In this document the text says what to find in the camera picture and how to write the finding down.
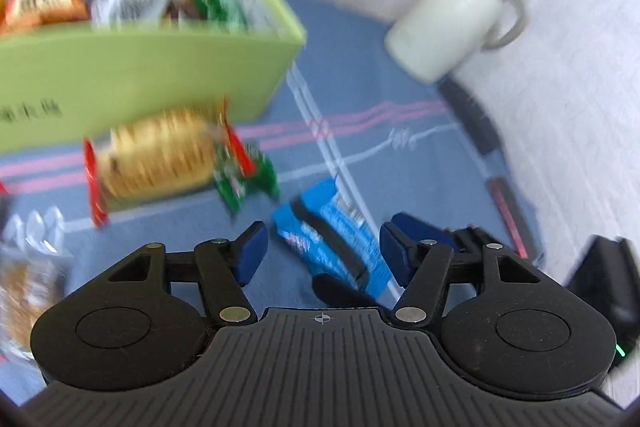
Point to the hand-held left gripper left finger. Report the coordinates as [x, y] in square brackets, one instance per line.
[251, 252]

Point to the white mug with grey lid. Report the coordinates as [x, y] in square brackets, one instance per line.
[445, 22]

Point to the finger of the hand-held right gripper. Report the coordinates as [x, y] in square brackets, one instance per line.
[335, 293]
[425, 229]

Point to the golden cracker packet red ends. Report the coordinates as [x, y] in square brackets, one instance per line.
[155, 162]

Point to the black bar-shaped object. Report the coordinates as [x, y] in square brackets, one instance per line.
[475, 117]

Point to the blue striped tablecloth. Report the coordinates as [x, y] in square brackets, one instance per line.
[375, 97]

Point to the light green box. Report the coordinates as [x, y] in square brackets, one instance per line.
[150, 77]

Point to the green candy packet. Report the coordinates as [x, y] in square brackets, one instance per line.
[235, 177]

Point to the blue snack packet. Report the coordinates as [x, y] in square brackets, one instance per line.
[330, 232]

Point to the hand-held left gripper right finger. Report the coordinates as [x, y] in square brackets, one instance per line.
[395, 254]

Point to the clear beige snack packet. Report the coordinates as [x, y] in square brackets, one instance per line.
[25, 287]

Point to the brown green snack packet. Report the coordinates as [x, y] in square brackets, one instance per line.
[210, 4]

